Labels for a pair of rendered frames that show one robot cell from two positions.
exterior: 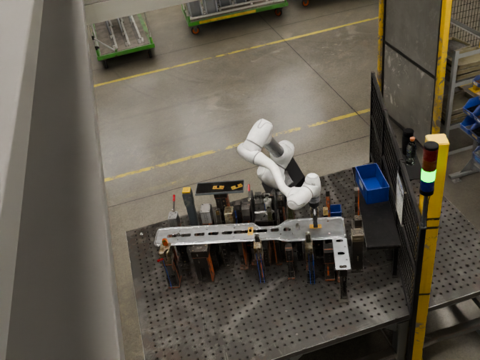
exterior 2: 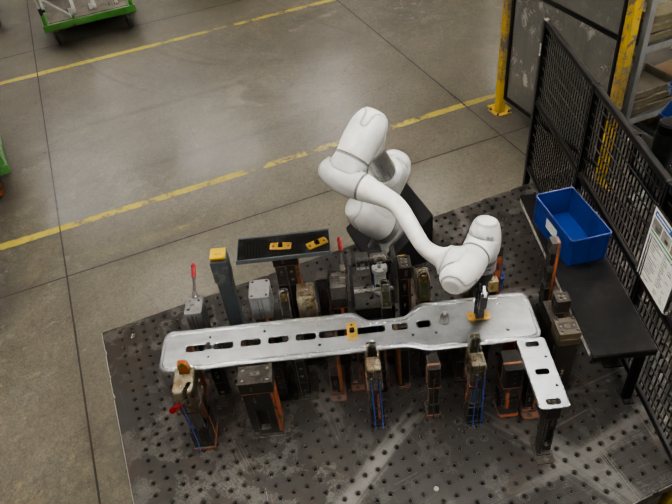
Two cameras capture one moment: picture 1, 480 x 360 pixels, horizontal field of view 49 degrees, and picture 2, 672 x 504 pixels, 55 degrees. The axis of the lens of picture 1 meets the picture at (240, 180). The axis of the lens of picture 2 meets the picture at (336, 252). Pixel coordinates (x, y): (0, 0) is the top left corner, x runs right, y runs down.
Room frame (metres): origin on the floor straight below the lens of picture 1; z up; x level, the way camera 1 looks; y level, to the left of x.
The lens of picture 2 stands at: (1.24, 0.22, 2.81)
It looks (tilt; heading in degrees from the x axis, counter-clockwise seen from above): 42 degrees down; 352
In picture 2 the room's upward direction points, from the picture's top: 7 degrees counter-clockwise
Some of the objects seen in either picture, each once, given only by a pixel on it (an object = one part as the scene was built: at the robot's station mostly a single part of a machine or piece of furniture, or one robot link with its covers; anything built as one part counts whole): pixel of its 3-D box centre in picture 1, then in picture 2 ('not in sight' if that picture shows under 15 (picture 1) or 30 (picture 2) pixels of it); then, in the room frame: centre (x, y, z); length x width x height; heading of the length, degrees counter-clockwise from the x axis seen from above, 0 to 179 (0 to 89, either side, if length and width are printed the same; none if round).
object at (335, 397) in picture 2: (242, 247); (334, 360); (2.80, 0.07, 0.84); 0.17 x 0.06 x 0.29; 171
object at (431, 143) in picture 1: (426, 191); not in sight; (2.00, -0.93, 1.79); 0.07 x 0.07 x 0.57
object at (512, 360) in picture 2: (328, 262); (508, 383); (2.52, -0.52, 0.84); 0.11 x 0.10 x 0.28; 171
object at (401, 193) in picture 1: (401, 198); (661, 260); (2.53, -1.00, 1.30); 0.23 x 0.02 x 0.31; 171
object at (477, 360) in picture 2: (309, 261); (473, 386); (2.52, -0.38, 0.87); 0.12 x 0.09 x 0.35; 171
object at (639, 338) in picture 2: (373, 203); (578, 264); (2.84, -0.93, 1.01); 0.90 x 0.22 x 0.03; 171
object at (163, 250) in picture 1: (170, 266); (196, 410); (2.70, 0.60, 0.88); 0.15 x 0.11 x 0.36; 171
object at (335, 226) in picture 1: (247, 232); (346, 334); (2.78, 0.01, 1.00); 1.38 x 0.22 x 0.02; 81
